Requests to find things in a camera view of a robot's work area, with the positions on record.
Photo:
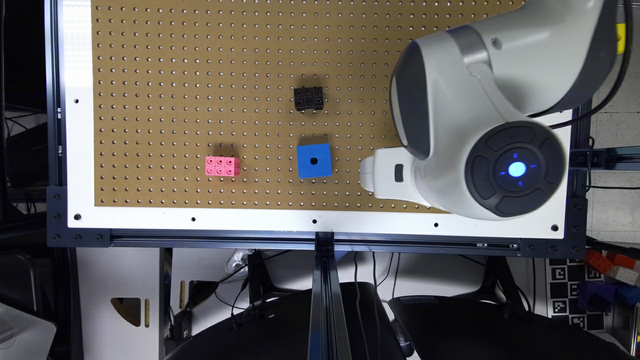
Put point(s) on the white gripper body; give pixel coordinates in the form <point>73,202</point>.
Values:
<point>389,175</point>

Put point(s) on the left black office chair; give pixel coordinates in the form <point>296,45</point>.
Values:
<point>280,330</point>

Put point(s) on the pink interlocking block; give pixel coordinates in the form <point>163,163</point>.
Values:
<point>222,166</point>

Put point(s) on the right black office chair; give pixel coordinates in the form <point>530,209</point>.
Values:
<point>449,328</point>

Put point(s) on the black interlocking block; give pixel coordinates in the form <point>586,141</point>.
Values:
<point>308,98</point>

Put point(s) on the brown perforated pegboard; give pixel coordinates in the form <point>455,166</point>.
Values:
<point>177,81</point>

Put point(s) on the black white fiducial marker sheet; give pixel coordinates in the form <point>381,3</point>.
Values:
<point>563,278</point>

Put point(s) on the black aluminium frame rail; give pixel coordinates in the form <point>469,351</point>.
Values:
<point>324,232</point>

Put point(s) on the black office chair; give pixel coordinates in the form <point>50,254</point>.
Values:
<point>280,330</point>
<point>449,328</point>

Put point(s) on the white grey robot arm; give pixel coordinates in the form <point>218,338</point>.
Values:
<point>466,104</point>

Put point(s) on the pile of coloured blocks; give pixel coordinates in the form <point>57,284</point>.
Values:
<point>620,284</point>

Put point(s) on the blue cube block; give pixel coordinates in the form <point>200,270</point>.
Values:
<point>314,161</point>

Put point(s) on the white table frame plate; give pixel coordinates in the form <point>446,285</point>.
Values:
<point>77,79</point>

